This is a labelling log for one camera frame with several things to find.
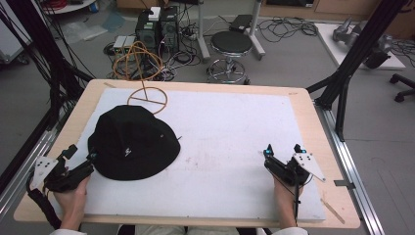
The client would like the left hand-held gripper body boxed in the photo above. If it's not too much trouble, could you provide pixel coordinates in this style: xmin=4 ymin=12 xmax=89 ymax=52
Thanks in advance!
xmin=29 ymin=156 xmax=95 ymax=194

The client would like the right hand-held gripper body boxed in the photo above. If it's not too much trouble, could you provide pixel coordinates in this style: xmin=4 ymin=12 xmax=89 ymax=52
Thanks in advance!
xmin=263 ymin=152 xmax=327 ymax=187

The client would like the black bucket hat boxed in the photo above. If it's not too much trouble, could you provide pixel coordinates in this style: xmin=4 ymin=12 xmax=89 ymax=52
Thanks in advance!
xmin=87 ymin=104 xmax=182 ymax=181

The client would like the person's left hand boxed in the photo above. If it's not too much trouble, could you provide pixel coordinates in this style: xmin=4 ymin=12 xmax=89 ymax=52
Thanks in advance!
xmin=53 ymin=175 xmax=91 ymax=230

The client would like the person's right hand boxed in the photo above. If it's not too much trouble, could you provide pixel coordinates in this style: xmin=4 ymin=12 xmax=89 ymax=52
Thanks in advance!
xmin=272 ymin=178 xmax=304 ymax=228

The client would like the white foam mat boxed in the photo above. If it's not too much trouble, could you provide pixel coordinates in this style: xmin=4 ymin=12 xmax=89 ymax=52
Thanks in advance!
xmin=57 ymin=87 xmax=327 ymax=223

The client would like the thin wooden stick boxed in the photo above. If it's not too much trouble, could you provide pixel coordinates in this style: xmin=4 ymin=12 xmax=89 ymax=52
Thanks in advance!
xmin=319 ymin=197 xmax=346 ymax=225

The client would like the white platform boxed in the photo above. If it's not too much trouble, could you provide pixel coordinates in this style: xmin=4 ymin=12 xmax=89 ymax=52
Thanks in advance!
xmin=313 ymin=22 xmax=407 ymax=71

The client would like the white table leg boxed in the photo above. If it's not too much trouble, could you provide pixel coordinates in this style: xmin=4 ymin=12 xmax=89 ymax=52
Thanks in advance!
xmin=195 ymin=0 xmax=211 ymax=62
xmin=249 ymin=0 xmax=266 ymax=62

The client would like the black round stool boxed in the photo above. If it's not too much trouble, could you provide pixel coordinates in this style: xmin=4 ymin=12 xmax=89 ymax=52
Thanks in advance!
xmin=206 ymin=30 xmax=254 ymax=85

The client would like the white network device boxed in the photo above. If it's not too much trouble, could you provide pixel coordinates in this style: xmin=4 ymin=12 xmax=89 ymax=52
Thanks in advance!
xmin=113 ymin=34 xmax=137 ymax=55

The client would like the black office chair base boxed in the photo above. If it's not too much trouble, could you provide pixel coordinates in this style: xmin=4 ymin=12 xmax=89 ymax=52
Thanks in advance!
xmin=389 ymin=72 xmax=415 ymax=104

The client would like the clear plastic sheet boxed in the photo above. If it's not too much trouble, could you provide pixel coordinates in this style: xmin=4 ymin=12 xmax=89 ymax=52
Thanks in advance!
xmin=61 ymin=12 xmax=127 ymax=44

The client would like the black power box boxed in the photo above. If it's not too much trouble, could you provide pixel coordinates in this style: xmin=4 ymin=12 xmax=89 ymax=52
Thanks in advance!
xmin=228 ymin=14 xmax=254 ymax=34

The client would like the black computer tower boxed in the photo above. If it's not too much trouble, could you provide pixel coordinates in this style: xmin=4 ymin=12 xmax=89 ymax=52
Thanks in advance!
xmin=159 ymin=5 xmax=181 ymax=55
xmin=134 ymin=11 xmax=162 ymax=54

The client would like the small white box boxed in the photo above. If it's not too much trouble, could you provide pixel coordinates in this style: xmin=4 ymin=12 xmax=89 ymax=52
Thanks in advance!
xmin=148 ymin=6 xmax=162 ymax=23

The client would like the black sleeved gripper cable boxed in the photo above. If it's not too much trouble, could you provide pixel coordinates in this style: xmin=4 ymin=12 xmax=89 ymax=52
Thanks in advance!
xmin=25 ymin=171 xmax=63 ymax=230

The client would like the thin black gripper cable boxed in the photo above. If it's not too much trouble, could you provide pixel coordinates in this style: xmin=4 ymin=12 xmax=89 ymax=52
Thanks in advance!
xmin=293 ymin=182 xmax=301 ymax=228

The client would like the aluminium rail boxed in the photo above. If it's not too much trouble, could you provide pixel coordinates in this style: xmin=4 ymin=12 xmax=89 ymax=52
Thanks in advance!
xmin=313 ymin=100 xmax=387 ymax=235
xmin=0 ymin=107 xmax=68 ymax=223

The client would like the grey metal bracket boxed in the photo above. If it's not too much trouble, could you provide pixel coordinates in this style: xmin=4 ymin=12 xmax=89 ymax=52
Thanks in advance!
xmin=333 ymin=178 xmax=357 ymax=191

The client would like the copper wire hat stand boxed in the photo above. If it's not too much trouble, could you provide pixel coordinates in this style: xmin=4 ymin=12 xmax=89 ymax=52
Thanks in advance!
xmin=112 ymin=40 xmax=169 ymax=116

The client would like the black metal frame stand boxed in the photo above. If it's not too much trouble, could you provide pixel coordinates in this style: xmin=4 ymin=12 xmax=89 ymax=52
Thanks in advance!
xmin=0 ymin=0 xmax=96 ymax=111
xmin=305 ymin=0 xmax=411 ymax=143

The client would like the tangle of black cables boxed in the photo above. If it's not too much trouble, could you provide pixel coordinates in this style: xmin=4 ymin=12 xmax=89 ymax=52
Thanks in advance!
xmin=256 ymin=15 xmax=318 ymax=44

